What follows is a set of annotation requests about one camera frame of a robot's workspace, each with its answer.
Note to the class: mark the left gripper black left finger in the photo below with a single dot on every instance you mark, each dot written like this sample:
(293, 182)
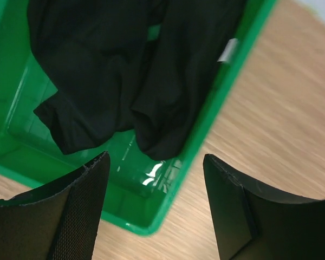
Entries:
(58, 220)

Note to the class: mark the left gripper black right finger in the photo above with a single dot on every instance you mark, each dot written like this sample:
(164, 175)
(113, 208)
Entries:
(253, 220)

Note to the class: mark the green plastic bin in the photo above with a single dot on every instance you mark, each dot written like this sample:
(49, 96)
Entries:
(140, 191)

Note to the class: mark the black t shirt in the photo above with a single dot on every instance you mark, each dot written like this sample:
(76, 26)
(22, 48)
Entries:
(121, 65)

